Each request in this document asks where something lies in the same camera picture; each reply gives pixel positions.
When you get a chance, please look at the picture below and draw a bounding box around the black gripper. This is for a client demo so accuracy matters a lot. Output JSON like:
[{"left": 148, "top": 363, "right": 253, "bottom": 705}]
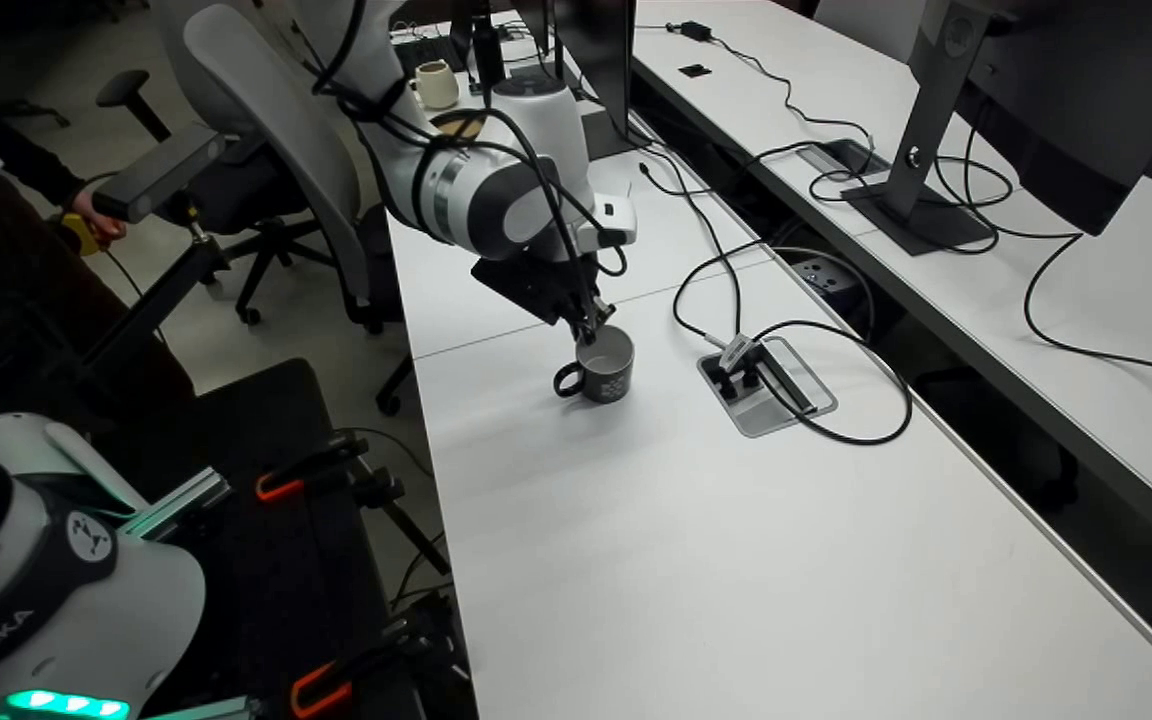
[{"left": 466, "top": 250, "right": 619, "bottom": 352}]

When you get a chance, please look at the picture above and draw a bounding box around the black mug with white pattern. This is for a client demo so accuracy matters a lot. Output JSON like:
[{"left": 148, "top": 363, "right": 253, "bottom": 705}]
[{"left": 548, "top": 322, "right": 638, "bottom": 407}]

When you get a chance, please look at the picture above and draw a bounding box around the grey desk outlet box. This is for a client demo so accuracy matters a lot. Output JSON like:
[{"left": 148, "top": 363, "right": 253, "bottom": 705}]
[{"left": 694, "top": 331, "right": 840, "bottom": 442}]

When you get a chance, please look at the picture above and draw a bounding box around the black flat panel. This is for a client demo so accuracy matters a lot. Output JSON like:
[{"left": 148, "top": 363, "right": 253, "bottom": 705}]
[{"left": 550, "top": 0, "right": 638, "bottom": 120}]

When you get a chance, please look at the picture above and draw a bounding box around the white cup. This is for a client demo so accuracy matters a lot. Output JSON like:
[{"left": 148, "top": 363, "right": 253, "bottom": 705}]
[{"left": 406, "top": 58, "right": 465, "bottom": 116}]

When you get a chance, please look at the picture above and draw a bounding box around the dark flat phone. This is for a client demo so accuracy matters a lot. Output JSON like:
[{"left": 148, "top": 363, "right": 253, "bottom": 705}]
[{"left": 793, "top": 136, "right": 894, "bottom": 185}]

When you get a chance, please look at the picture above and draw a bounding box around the black orange clamp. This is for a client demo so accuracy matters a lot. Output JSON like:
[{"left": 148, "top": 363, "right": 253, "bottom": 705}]
[
  {"left": 253, "top": 434, "right": 401, "bottom": 513},
  {"left": 282, "top": 638, "right": 401, "bottom": 720}
]

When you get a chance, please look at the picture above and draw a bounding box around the grey office chair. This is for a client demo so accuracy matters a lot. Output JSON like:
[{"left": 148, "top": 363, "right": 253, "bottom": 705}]
[{"left": 91, "top": 0, "right": 419, "bottom": 417}]

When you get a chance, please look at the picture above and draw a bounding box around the aluminium extrusion bar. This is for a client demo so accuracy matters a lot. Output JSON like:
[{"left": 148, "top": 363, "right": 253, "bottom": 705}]
[
  {"left": 110, "top": 464, "right": 232, "bottom": 545},
  {"left": 181, "top": 692, "right": 266, "bottom": 720}
]

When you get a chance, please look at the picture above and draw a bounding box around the yellow red emergency stop button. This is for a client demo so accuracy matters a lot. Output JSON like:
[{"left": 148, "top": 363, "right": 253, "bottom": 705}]
[{"left": 65, "top": 185, "right": 129, "bottom": 257}]

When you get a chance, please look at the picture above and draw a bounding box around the dark monitor with grey stand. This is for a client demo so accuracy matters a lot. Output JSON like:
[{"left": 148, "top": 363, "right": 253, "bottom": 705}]
[{"left": 840, "top": 0, "right": 1152, "bottom": 259}]

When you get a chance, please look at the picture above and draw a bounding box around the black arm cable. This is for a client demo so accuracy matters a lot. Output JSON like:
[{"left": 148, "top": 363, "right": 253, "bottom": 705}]
[{"left": 308, "top": 0, "right": 633, "bottom": 315}]

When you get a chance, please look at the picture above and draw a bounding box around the black adapter cable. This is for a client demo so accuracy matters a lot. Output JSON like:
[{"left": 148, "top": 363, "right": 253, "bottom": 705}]
[{"left": 701, "top": 25, "right": 878, "bottom": 154}]

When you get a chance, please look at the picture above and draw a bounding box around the black looped table cable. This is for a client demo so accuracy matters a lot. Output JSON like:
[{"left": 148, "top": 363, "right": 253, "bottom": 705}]
[{"left": 635, "top": 134, "right": 917, "bottom": 454}]

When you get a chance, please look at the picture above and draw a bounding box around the black cable bundle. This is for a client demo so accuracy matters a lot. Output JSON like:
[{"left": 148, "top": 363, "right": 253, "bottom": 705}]
[{"left": 378, "top": 583, "right": 477, "bottom": 720}]

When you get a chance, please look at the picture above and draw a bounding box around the black monitor cable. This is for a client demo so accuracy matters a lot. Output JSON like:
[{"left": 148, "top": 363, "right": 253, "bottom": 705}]
[{"left": 958, "top": 123, "right": 1152, "bottom": 402}]

